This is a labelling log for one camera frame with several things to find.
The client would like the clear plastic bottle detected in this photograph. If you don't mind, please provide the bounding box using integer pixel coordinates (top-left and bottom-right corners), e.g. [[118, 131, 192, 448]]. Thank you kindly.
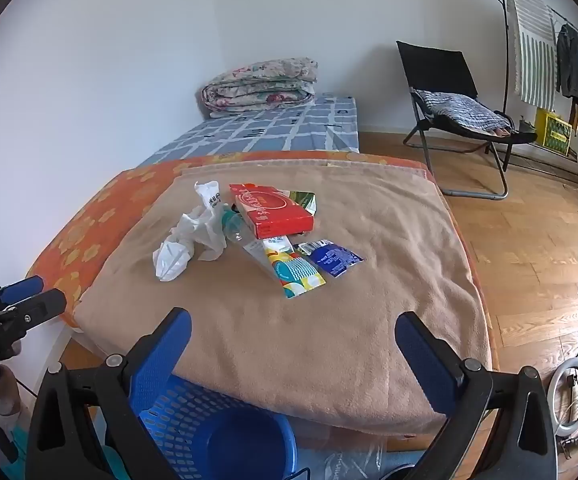
[[221, 207, 252, 243]]

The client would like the blue foil packet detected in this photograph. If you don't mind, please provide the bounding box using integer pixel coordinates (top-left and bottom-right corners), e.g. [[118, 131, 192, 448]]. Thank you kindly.
[[294, 240, 364, 277]]

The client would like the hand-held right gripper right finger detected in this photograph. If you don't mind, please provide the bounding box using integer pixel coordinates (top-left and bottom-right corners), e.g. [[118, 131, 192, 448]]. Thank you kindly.
[[394, 311, 560, 480]]

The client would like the striped cloth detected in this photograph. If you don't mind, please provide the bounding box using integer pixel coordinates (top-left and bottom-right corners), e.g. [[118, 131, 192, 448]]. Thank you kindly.
[[414, 89, 512, 133]]

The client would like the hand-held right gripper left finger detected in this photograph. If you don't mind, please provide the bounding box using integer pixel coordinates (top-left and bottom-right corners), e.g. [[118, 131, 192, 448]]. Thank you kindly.
[[26, 307, 192, 480]]

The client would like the blue checkered bed sheet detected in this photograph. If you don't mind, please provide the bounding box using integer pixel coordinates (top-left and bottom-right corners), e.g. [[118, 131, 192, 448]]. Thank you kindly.
[[136, 92, 360, 168]]

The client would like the green drink carton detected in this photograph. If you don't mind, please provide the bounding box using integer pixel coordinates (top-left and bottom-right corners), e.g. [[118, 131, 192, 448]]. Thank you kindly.
[[284, 190, 318, 218]]

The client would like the beige fleece blanket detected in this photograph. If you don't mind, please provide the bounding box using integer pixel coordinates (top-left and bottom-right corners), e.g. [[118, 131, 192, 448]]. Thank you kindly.
[[74, 160, 494, 436]]

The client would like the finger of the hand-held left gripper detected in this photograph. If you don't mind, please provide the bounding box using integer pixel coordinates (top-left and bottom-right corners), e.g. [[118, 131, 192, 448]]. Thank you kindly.
[[0, 276, 44, 313], [0, 288, 68, 347]]

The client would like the white plastic wrapper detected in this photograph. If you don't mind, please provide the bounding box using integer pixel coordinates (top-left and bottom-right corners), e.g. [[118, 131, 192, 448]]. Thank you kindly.
[[169, 181, 230, 262]]

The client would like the white tissue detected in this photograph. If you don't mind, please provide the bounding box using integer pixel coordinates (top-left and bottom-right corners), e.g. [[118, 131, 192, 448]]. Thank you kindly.
[[152, 239, 197, 282]]

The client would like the yellow plastic crate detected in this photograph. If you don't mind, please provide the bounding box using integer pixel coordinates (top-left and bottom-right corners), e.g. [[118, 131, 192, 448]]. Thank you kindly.
[[535, 107, 574, 157]]

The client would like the orange floral bed sheet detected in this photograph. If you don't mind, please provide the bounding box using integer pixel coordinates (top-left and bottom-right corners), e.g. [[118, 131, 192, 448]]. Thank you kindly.
[[26, 150, 500, 361]]

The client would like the colourful patterned tube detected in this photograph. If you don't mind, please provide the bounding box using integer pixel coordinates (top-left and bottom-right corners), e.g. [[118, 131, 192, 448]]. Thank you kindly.
[[243, 237, 328, 299]]

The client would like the dark hanging jacket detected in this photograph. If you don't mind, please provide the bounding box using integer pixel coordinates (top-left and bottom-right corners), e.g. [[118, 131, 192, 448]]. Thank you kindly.
[[555, 22, 578, 113]]

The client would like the black folding chair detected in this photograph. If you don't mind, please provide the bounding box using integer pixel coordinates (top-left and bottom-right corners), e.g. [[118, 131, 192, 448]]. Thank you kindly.
[[396, 40, 540, 198]]

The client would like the blue plastic basket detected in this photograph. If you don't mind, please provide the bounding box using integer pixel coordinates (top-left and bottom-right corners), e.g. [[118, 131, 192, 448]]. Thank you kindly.
[[129, 375, 300, 480]]

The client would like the white ring light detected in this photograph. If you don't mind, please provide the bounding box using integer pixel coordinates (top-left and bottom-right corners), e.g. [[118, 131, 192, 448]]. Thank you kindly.
[[546, 350, 578, 438]]

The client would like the clear plastic bag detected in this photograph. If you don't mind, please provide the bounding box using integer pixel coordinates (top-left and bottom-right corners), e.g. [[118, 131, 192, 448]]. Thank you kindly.
[[319, 442, 387, 480]]

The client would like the folded floral quilt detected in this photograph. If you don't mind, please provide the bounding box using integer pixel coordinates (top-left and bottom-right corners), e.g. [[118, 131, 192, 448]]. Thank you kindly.
[[200, 55, 320, 120]]

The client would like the red cardboard box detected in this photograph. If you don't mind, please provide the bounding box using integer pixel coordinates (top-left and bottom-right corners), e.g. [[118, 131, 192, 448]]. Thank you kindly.
[[229, 183, 316, 240]]

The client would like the green white striped towel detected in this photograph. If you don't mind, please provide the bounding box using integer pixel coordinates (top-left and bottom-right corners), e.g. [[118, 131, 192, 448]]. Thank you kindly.
[[506, 0, 560, 111]]

